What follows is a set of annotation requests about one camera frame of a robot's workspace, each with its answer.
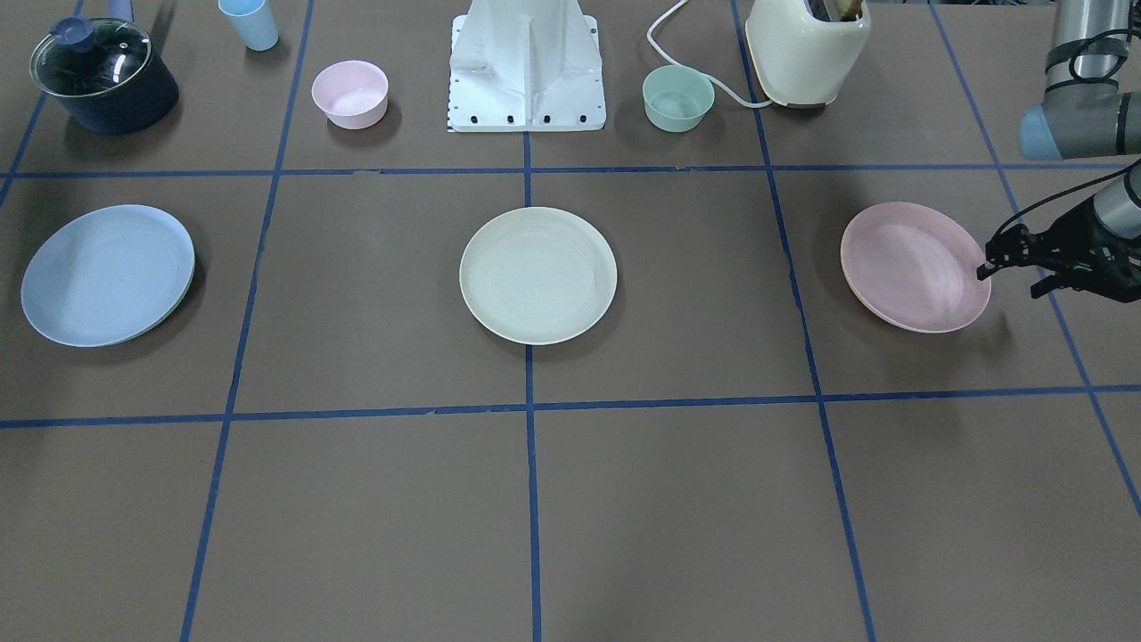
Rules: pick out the blue plate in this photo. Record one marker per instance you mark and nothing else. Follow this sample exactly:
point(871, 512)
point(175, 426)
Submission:
point(108, 276)

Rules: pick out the cream toaster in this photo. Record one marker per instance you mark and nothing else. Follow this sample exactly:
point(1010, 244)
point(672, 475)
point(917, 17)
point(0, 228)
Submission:
point(802, 51)

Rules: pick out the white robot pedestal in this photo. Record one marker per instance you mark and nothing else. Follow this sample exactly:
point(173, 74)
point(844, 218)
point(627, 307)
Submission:
point(525, 67)

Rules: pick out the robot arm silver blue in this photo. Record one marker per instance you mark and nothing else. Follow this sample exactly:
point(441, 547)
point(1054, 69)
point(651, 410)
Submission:
point(1083, 114)

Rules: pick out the pink plate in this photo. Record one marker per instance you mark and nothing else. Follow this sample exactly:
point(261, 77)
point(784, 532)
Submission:
point(914, 267)

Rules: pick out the green bowl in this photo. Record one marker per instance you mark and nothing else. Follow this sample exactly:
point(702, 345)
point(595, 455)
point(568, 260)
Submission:
point(676, 98)

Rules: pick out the dark blue pot with lid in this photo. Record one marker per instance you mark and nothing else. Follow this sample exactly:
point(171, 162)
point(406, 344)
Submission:
point(106, 71)

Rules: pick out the pink bowl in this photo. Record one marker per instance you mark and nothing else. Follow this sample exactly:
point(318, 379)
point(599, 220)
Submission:
point(352, 94)

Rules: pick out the light blue cup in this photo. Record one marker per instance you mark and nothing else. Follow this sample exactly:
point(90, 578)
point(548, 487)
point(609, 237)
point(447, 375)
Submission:
point(253, 21)

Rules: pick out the beige plate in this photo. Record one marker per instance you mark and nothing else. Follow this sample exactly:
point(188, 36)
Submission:
point(538, 276)

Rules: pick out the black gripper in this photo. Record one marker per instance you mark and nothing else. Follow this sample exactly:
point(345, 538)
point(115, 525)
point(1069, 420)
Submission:
point(1081, 242)

